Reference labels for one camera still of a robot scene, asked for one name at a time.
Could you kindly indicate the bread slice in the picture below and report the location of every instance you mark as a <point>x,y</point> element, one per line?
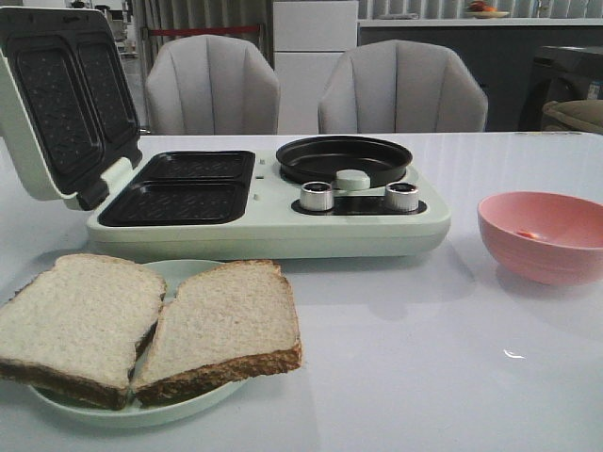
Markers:
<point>230,323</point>
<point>78,327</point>

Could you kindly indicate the cooked shrimp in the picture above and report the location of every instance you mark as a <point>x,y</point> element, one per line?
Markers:
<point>528,234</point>

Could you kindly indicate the pink bowl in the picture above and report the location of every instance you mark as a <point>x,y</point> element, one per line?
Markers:
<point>569,251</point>

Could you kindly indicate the green breakfast maker lid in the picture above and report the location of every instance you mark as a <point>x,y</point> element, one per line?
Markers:
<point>67,114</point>

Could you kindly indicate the green breakfast maker base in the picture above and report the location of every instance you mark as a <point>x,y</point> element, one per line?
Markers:
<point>229,205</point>

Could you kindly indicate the left silver control knob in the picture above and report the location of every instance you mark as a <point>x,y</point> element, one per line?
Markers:
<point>317,196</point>

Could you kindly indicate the silver control knob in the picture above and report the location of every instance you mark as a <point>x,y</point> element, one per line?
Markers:
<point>401,197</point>
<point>317,196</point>

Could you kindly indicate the black round frying pan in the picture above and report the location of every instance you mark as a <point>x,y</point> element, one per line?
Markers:
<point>320,158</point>

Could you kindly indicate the right silver control knob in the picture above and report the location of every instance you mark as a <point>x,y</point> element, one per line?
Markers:
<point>401,197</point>

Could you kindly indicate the light green plate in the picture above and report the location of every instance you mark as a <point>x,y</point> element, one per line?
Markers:
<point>134,414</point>

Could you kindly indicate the right grey chair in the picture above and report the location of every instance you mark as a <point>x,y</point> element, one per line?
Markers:
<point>401,86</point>

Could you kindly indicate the grey chair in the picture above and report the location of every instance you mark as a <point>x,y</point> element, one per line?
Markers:
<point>401,86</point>
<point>212,85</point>

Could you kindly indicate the left grey chair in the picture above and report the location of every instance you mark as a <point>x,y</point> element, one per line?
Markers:
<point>212,85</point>

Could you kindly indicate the white refrigerator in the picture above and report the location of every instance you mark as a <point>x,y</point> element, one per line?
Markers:
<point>308,39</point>

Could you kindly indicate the red barrier belt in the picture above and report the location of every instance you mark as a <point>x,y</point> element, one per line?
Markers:
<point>221,31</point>

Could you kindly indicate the grey counter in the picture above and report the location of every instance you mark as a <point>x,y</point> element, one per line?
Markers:
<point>498,52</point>

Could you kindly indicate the fruit plate on counter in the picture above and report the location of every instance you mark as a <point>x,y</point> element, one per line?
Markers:
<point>479,9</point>

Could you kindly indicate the dark washing machine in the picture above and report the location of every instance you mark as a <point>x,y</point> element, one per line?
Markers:
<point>561,74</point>

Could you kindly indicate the beige cushion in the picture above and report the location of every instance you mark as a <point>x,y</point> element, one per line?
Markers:
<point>580,116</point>

